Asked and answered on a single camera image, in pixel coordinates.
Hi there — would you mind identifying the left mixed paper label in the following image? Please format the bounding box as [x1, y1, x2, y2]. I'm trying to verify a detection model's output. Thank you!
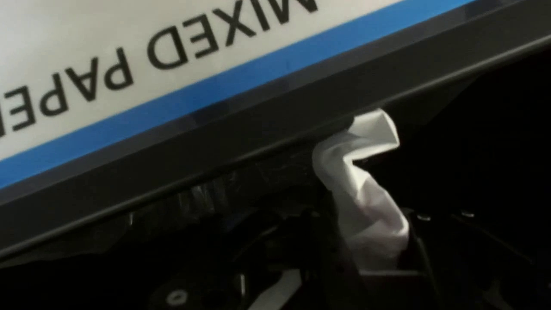
[0, 0, 472, 188]

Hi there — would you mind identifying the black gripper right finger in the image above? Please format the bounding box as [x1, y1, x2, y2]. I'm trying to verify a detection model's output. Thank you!
[405, 209, 551, 310]

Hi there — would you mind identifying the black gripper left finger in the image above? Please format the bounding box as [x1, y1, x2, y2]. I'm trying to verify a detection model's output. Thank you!
[146, 212, 343, 310]

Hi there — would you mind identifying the white tissue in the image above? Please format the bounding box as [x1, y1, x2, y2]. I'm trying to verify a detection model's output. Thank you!
[312, 109, 410, 271]

